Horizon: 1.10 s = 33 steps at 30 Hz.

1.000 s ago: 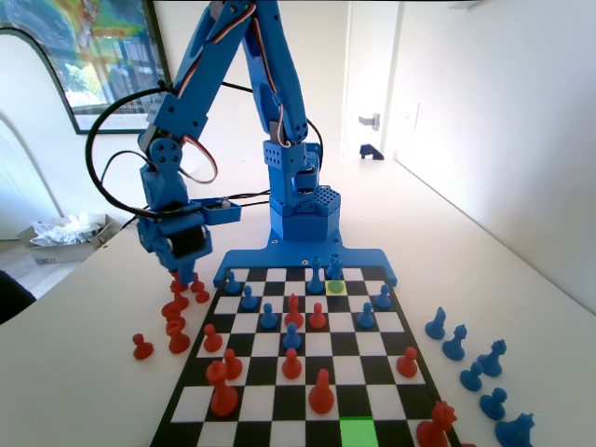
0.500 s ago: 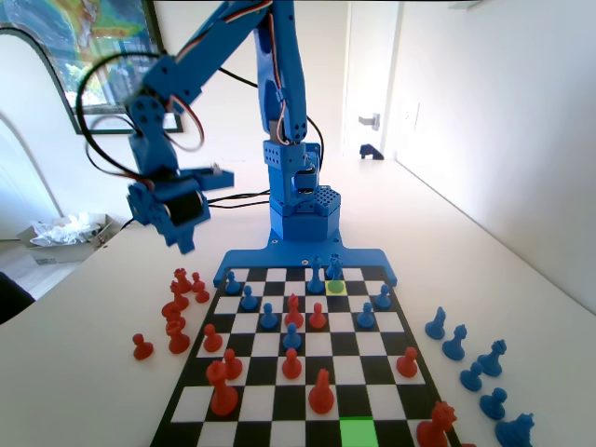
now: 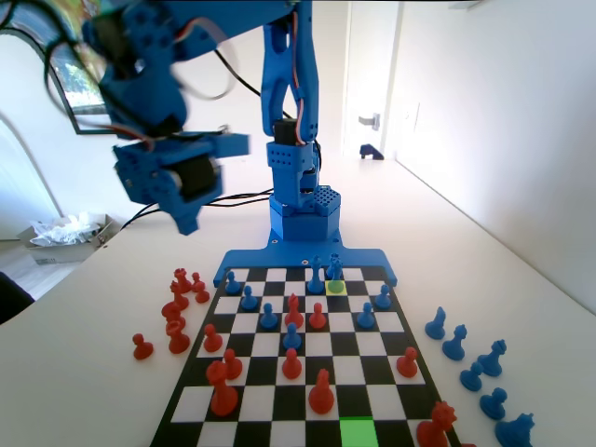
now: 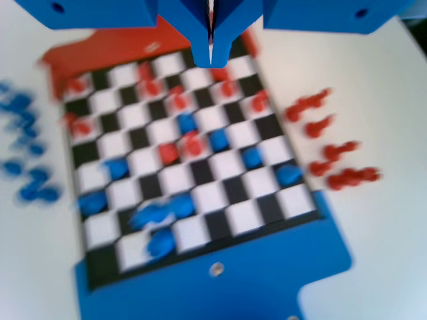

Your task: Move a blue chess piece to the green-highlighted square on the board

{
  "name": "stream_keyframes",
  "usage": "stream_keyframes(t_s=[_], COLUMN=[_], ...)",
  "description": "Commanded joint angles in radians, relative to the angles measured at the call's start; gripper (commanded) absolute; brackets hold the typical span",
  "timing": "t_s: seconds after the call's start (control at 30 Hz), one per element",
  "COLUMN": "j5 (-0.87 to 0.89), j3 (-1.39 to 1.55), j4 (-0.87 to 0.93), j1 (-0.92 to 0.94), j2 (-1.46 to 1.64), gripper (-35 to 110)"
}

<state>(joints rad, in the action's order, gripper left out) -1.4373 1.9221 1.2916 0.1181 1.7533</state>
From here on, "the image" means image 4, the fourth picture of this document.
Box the red rook chess piece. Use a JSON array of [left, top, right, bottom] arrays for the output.
[[350, 167, 382, 186], [286, 99, 310, 121]]

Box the blue rook chess piece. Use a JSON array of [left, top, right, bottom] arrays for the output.
[[145, 228, 176, 259], [0, 81, 33, 111]]

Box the blue base plate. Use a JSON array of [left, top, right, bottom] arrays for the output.
[[73, 189, 354, 320]]

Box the blue queen chess piece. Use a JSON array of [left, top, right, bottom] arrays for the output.
[[129, 201, 174, 231]]

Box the red pawn chess piece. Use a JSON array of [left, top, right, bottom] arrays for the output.
[[63, 113, 94, 136], [159, 143, 179, 166], [309, 161, 334, 177], [327, 171, 351, 191], [252, 89, 271, 113], [168, 86, 187, 111], [218, 81, 240, 97], [308, 87, 334, 107]]

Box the red king chess piece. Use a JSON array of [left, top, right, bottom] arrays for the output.
[[209, 65, 234, 84]]

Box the blue knight chess piece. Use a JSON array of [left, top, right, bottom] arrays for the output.
[[16, 185, 63, 204]]

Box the black and white chessboard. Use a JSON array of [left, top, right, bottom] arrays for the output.
[[55, 46, 326, 291]]

